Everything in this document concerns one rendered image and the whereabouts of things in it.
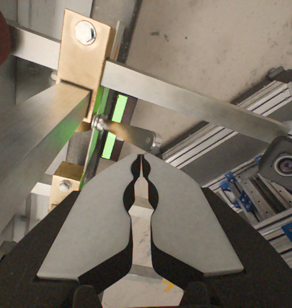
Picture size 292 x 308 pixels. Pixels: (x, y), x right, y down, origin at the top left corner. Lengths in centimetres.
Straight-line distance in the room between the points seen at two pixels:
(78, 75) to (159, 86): 10
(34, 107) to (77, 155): 34
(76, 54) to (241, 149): 102
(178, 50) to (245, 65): 37
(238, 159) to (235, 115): 90
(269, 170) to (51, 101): 22
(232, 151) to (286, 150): 92
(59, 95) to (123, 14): 24
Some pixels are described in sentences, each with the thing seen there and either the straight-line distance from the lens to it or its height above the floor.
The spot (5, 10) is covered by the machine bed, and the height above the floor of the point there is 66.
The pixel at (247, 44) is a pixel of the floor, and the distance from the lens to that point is 124.
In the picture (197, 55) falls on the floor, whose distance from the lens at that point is 116.
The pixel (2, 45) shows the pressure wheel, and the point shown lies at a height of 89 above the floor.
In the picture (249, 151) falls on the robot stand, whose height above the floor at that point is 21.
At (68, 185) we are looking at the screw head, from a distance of 38.
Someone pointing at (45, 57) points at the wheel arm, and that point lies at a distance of 28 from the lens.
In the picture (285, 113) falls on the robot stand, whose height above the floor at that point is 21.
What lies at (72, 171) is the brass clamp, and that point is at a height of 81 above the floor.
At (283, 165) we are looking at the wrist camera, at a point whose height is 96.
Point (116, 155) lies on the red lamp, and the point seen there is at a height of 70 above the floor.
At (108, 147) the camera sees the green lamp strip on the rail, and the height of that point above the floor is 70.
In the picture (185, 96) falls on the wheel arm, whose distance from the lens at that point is 27.
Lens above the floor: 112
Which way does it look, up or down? 60 degrees down
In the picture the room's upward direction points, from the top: 178 degrees clockwise
